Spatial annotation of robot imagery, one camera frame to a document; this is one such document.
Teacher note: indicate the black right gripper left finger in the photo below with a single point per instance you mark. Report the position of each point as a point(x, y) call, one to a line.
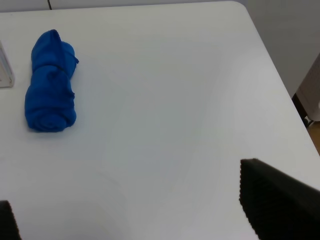
point(8, 226)

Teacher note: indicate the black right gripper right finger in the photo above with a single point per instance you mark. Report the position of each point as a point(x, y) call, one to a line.
point(278, 206)

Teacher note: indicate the blue rolled towel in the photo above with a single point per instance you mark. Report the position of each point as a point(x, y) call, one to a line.
point(49, 100)

